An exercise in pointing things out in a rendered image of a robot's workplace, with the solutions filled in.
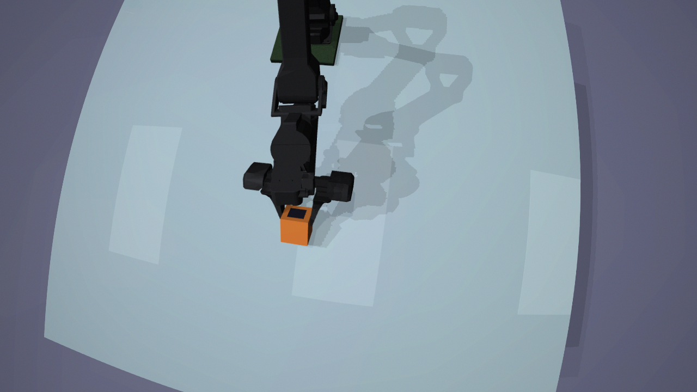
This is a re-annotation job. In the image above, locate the orange block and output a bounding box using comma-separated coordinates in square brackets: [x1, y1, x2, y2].
[280, 205, 313, 246]

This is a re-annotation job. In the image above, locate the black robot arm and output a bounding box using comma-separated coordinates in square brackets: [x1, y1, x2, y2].
[270, 0, 338, 206]

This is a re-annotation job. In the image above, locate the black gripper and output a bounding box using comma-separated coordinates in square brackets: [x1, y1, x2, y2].
[243, 143, 354, 226]

